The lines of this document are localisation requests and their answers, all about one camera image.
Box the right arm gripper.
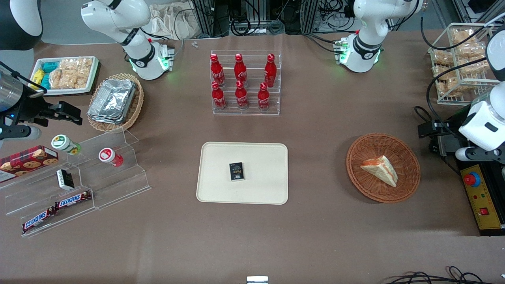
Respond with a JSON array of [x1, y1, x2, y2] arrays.
[[0, 73, 83, 126]]

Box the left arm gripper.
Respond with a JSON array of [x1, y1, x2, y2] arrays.
[[418, 103, 505, 156]]

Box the triangle sandwich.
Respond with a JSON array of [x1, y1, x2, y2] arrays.
[[360, 155, 398, 188]]

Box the round brown wicker basket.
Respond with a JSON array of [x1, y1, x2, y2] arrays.
[[346, 133, 421, 204]]

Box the white rectangular snack tray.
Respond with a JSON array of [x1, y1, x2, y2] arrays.
[[30, 56, 99, 95]]

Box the oval light wicker basket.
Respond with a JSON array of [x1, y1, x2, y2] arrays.
[[87, 73, 144, 133]]

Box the beige plastic tray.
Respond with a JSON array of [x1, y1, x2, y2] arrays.
[[196, 142, 289, 205]]

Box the green lidded cup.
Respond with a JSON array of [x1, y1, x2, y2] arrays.
[[51, 135, 82, 155]]

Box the clear bag rice crackers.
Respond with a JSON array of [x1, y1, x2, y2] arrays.
[[49, 58, 94, 90]]

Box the stacked aluminium foil containers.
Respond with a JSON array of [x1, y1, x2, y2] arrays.
[[88, 79, 137, 125]]

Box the bagged fried snack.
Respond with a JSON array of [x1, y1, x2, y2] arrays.
[[451, 29, 481, 45], [437, 78, 463, 97], [458, 57, 490, 76], [431, 50, 455, 66]]

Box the red lidded cup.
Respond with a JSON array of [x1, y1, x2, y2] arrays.
[[99, 148, 124, 167]]

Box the red cookie box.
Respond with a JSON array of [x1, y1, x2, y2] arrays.
[[0, 145, 59, 183]]

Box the black and white small box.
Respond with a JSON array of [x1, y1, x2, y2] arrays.
[[56, 169, 75, 191]]

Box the Snickers chocolate bar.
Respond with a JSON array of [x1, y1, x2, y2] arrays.
[[22, 208, 56, 233], [54, 191, 92, 209]]

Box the clear acrylic stepped shelf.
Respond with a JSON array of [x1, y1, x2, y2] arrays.
[[0, 128, 152, 238]]

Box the yellow emergency stop box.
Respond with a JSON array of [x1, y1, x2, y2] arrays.
[[460, 164, 505, 230]]

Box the black equipment base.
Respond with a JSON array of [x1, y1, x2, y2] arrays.
[[445, 103, 505, 237]]

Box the beige cloth bag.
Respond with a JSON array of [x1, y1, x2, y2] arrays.
[[148, 3, 202, 40]]

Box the red cola bottle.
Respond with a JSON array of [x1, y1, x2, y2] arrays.
[[211, 82, 227, 111], [210, 54, 226, 87], [258, 82, 271, 112], [235, 80, 249, 110], [234, 54, 248, 86], [264, 54, 277, 88]]

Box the small black packet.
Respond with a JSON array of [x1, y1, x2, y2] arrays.
[[229, 162, 245, 182]]

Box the clear acrylic bottle rack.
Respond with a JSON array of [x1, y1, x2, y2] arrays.
[[210, 50, 282, 116]]

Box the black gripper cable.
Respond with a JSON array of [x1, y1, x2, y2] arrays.
[[414, 58, 490, 136]]

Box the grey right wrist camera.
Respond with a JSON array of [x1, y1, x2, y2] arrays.
[[0, 125, 41, 141]]

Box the white wire basket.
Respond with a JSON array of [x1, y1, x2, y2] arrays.
[[428, 23, 505, 106]]

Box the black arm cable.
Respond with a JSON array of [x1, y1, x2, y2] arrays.
[[420, 8, 496, 51]]

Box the black floor cable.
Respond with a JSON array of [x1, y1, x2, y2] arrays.
[[389, 266, 490, 284]]

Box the aluminium frame rack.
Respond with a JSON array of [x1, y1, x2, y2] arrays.
[[189, 0, 355, 37]]

